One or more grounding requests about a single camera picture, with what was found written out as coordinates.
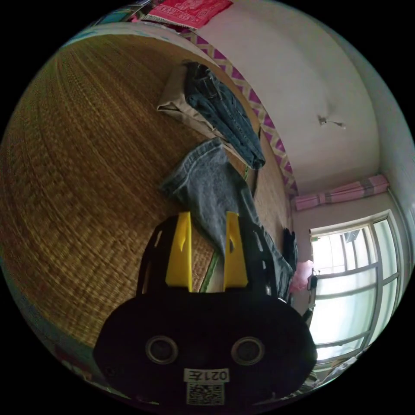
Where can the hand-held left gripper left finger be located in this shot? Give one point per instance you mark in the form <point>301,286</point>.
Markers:
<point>179,256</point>

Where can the window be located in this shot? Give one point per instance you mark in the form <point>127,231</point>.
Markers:
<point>350,285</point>

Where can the white gray jeans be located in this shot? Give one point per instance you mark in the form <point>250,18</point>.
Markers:
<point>210,188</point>

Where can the red patterned cloth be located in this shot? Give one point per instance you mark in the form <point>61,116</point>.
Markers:
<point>188,9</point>

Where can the pink striped curtain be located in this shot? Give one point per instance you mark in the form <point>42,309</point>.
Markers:
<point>340,192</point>

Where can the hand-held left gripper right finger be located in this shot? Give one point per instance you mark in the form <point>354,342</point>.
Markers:
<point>234,259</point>

